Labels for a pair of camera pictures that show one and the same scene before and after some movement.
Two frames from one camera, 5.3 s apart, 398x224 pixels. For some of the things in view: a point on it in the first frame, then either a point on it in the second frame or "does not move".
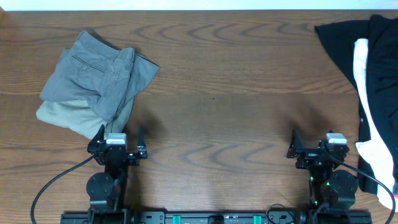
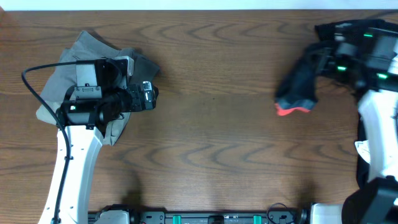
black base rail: (274, 216) does not move
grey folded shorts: (89, 70) does not move
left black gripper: (141, 152) → (148, 101)
